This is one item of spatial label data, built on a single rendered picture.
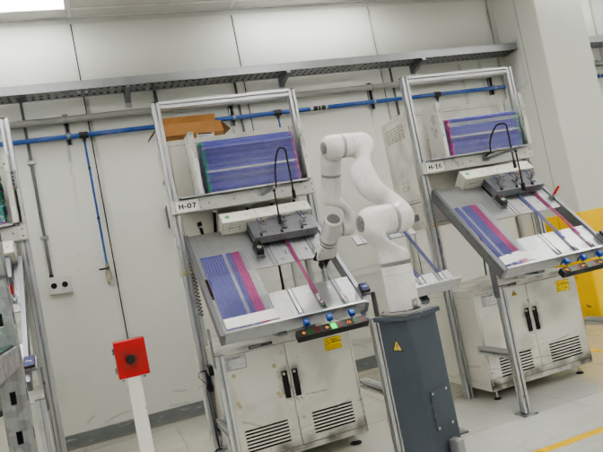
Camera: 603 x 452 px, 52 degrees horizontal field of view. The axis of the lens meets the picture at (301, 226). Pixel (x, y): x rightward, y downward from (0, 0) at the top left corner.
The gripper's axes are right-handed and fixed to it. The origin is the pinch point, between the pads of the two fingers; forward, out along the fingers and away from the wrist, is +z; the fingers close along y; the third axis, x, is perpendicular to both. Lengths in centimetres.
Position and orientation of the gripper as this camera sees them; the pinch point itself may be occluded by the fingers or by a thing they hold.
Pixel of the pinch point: (323, 264)
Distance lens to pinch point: 303.3
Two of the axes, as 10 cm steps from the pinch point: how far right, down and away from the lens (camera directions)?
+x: 3.5, 7.0, -6.2
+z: -1.2, 6.9, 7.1
